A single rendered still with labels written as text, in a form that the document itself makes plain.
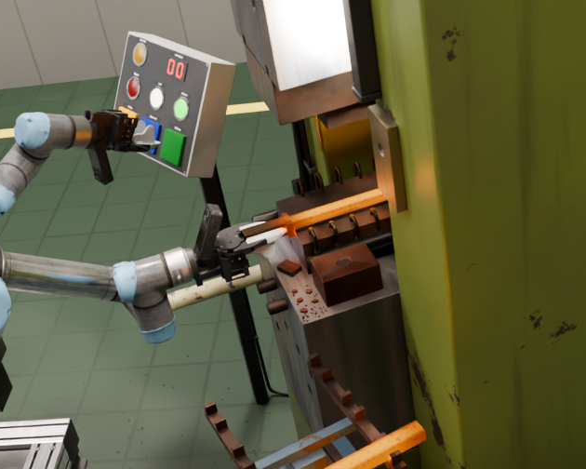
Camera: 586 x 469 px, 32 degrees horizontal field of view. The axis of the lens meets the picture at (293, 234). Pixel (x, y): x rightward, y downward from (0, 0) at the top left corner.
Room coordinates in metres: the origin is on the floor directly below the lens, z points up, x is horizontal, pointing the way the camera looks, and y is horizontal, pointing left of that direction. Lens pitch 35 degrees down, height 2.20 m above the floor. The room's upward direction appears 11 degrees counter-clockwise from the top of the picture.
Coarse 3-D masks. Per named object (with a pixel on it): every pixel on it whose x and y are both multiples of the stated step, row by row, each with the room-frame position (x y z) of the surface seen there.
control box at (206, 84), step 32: (128, 32) 2.44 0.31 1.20; (128, 64) 2.39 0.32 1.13; (160, 64) 2.30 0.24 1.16; (192, 64) 2.21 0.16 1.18; (224, 64) 2.19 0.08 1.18; (128, 96) 2.35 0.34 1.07; (192, 96) 2.18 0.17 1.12; (224, 96) 2.18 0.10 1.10; (192, 128) 2.13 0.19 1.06; (160, 160) 2.18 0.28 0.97; (192, 160) 2.10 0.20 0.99
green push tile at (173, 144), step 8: (168, 128) 2.19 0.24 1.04; (168, 136) 2.18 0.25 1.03; (176, 136) 2.16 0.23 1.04; (184, 136) 2.14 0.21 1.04; (168, 144) 2.16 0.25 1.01; (176, 144) 2.15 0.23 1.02; (184, 144) 2.13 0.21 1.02; (168, 152) 2.16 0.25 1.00; (176, 152) 2.14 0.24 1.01; (168, 160) 2.14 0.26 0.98; (176, 160) 2.12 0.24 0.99
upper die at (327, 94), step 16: (256, 64) 1.79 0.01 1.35; (256, 80) 1.82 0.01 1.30; (320, 80) 1.70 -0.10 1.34; (336, 80) 1.71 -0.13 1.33; (352, 80) 1.71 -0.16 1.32; (272, 96) 1.70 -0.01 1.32; (288, 96) 1.69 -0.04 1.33; (304, 96) 1.69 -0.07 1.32; (320, 96) 1.70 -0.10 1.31; (336, 96) 1.71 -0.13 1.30; (352, 96) 1.71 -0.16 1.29; (272, 112) 1.73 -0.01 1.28; (288, 112) 1.69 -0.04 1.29; (304, 112) 1.69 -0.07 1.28; (320, 112) 1.70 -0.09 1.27
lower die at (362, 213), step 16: (368, 176) 1.91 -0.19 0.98; (320, 192) 1.88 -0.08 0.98; (336, 192) 1.85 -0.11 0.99; (352, 192) 1.84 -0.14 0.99; (288, 208) 1.83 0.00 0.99; (304, 208) 1.81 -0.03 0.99; (352, 208) 1.76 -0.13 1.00; (368, 208) 1.76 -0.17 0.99; (384, 208) 1.75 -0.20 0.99; (304, 224) 1.74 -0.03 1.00; (320, 224) 1.74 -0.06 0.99; (336, 224) 1.73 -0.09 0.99; (352, 224) 1.72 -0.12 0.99; (368, 224) 1.71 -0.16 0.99; (384, 224) 1.72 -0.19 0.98; (288, 240) 1.82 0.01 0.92; (304, 240) 1.70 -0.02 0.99; (320, 240) 1.69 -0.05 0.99; (352, 240) 1.70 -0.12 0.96; (304, 256) 1.68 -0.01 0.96
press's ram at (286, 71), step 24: (240, 0) 1.82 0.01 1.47; (264, 0) 1.64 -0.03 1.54; (288, 0) 1.64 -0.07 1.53; (312, 0) 1.65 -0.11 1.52; (336, 0) 1.66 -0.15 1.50; (240, 24) 1.87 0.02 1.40; (264, 24) 1.65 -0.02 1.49; (288, 24) 1.64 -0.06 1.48; (312, 24) 1.65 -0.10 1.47; (336, 24) 1.66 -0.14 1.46; (264, 48) 1.69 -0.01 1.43; (288, 48) 1.64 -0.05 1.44; (312, 48) 1.65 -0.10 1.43; (336, 48) 1.66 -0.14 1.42; (288, 72) 1.64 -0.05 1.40; (312, 72) 1.65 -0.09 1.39; (336, 72) 1.66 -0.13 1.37
